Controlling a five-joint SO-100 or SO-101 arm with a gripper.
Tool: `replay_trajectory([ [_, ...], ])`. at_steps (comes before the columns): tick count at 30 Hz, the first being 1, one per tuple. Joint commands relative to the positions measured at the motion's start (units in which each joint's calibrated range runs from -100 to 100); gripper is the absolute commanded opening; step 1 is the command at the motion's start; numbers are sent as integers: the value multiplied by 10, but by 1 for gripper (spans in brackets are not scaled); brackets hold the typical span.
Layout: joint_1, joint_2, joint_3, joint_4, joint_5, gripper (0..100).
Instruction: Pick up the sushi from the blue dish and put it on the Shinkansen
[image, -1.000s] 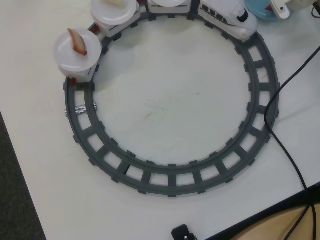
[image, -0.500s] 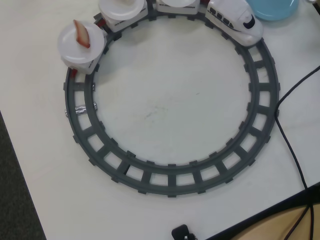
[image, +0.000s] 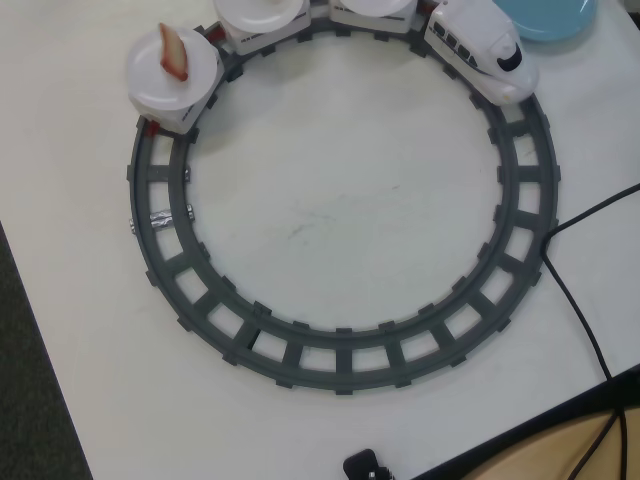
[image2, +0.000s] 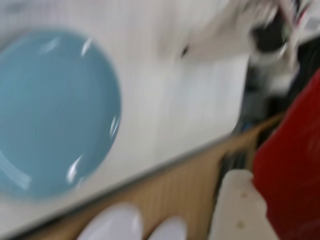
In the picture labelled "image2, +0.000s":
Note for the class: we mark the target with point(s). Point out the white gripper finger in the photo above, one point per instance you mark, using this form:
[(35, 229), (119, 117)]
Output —
[(237, 212)]

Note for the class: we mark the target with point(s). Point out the blue ceramic dish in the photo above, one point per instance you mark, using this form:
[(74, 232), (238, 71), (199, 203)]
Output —
[(55, 112)]

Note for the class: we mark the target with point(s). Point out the brown cardboard sheet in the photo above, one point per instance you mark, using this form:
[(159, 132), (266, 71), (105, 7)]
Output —
[(180, 182)]

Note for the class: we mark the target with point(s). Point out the white rounded plastic object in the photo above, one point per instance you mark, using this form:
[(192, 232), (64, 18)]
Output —
[(112, 225), (168, 231)]

